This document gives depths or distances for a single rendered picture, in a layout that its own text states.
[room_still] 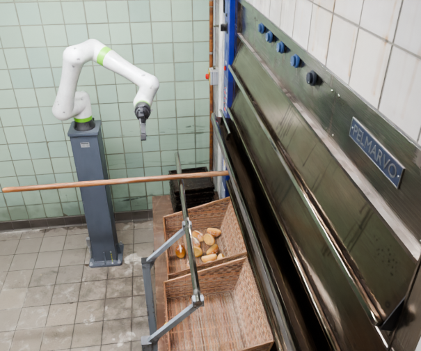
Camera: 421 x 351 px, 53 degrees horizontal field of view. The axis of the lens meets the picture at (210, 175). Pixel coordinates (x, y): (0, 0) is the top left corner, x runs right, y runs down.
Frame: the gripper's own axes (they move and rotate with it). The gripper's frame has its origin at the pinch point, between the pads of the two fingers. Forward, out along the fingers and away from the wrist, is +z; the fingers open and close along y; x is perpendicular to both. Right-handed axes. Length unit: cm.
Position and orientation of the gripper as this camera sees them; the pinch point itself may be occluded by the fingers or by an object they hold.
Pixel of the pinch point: (142, 127)
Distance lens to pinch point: 231.2
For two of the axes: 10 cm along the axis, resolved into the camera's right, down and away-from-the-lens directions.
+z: 1.4, 5.2, -8.4
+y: 0.0, 8.5, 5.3
